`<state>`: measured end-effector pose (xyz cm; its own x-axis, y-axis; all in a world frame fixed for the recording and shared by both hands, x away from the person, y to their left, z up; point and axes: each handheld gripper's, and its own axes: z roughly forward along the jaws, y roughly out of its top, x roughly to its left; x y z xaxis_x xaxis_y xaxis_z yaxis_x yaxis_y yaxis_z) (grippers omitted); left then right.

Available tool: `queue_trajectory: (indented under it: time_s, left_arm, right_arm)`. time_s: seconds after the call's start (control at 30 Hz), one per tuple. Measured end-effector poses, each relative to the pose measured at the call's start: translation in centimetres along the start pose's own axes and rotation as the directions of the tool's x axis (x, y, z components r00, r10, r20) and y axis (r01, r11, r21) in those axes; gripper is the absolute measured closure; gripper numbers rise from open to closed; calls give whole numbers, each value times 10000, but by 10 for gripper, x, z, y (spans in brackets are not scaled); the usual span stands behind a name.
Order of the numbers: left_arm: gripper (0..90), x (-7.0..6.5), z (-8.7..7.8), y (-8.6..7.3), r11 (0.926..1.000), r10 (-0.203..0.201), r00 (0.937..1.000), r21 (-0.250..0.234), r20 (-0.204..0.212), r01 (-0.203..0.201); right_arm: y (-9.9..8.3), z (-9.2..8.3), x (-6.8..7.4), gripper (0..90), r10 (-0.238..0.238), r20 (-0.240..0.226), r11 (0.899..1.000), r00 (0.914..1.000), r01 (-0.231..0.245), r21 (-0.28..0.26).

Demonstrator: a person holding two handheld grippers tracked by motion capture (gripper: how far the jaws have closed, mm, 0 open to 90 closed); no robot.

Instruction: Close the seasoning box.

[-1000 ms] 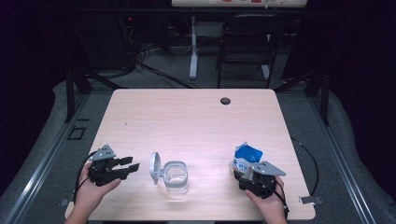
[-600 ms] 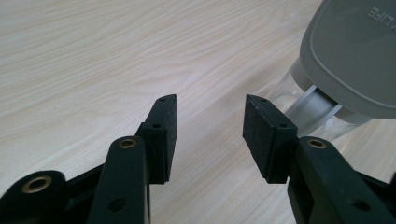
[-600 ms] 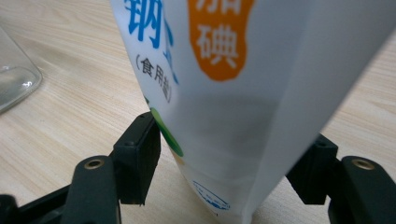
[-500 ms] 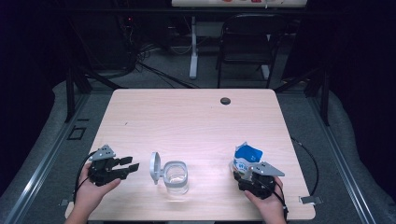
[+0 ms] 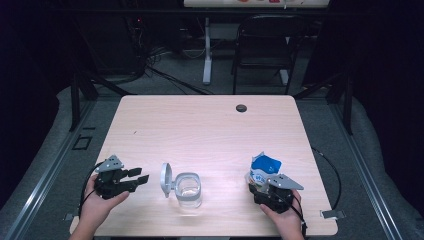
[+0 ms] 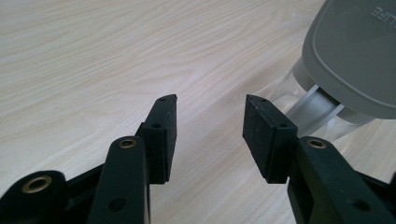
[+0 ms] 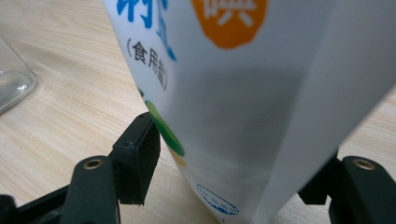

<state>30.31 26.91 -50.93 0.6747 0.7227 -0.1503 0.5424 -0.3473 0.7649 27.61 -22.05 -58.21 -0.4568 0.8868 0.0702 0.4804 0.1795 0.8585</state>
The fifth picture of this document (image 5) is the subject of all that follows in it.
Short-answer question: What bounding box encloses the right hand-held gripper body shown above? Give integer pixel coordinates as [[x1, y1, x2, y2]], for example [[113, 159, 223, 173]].
[[253, 173, 305, 214]]

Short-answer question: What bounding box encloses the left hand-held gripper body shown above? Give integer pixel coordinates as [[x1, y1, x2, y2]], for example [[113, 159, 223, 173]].
[[94, 154, 138, 200]]

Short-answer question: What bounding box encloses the blue and white milk carton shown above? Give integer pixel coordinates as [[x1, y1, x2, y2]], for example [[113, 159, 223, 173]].
[[245, 151, 283, 194]]

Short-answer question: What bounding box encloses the clear pitcher with white lid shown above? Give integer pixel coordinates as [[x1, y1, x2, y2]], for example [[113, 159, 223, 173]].
[[160, 162, 203, 209]]

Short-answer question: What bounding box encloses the person's right hand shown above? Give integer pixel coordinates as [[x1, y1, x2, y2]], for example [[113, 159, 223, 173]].
[[259, 190, 304, 234]]

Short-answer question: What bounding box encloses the person's left hand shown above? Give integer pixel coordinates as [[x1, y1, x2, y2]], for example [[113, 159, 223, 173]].
[[79, 174, 130, 231]]

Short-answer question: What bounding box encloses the black metal stand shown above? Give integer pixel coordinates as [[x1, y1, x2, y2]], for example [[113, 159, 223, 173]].
[[293, 71, 354, 136], [69, 71, 134, 132]]

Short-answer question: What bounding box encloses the white desk leg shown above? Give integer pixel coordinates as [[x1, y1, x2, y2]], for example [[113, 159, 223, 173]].
[[279, 36, 290, 86], [202, 16, 213, 85]]

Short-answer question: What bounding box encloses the dark equipment rack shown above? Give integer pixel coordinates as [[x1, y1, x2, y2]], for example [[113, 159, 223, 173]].
[[79, 13, 145, 76]]

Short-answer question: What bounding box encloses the black folding chair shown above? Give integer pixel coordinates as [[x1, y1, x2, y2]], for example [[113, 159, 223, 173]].
[[231, 13, 309, 96]]

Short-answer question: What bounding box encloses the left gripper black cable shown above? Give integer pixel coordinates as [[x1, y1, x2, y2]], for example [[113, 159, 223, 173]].
[[78, 161, 105, 219]]

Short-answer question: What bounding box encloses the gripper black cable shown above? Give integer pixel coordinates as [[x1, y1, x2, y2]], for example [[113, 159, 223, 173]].
[[78, 161, 105, 219], [290, 195, 308, 238]]

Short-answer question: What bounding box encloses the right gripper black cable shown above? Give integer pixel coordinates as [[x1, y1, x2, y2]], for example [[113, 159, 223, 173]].
[[290, 195, 308, 238]]

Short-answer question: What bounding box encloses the aluminium floor rail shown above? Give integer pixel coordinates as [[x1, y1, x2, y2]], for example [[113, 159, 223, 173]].
[[3, 99, 98, 240], [329, 103, 404, 240]]

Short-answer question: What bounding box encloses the black cable beside table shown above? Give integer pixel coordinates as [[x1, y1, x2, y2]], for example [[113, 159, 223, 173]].
[[311, 146, 343, 211]]

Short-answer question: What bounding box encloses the bundle of floor cables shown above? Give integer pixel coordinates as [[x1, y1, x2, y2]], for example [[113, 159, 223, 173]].
[[146, 64, 214, 96]]

